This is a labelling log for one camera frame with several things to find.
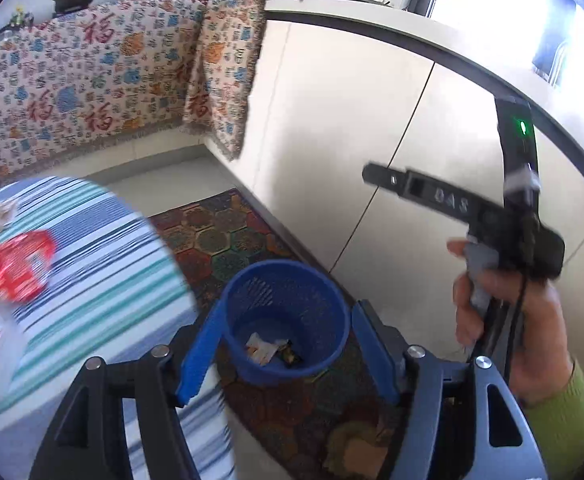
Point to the narrow printed blanket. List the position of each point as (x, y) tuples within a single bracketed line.
[(221, 75)]

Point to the blue striped tablecloth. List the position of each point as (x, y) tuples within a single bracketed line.
[(101, 260)]

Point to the dark small wrapper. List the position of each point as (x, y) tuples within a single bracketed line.
[(290, 355)]

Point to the person's right forearm green sleeve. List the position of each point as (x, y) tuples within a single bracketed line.
[(567, 425)]

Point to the large printed blanket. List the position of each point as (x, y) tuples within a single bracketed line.
[(81, 90)]

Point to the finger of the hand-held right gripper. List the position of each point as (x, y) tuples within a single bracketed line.
[(384, 176)]

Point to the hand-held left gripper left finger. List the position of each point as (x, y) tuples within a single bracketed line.
[(199, 355)]

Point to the white kitchen cabinet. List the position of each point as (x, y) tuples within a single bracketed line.
[(352, 110)]

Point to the red snack packet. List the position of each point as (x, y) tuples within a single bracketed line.
[(19, 270)]

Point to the window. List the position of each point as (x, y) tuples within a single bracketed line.
[(554, 35)]

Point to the white paper scrap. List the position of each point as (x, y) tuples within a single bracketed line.
[(262, 349)]

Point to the hexagon patterned rug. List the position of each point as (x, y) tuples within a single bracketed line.
[(211, 240)]

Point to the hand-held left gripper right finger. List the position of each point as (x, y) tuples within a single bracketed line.
[(372, 350)]

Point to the person's right hand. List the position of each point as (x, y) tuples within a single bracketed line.
[(542, 330)]

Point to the blue mesh wastebasket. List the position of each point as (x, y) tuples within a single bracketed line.
[(252, 295)]

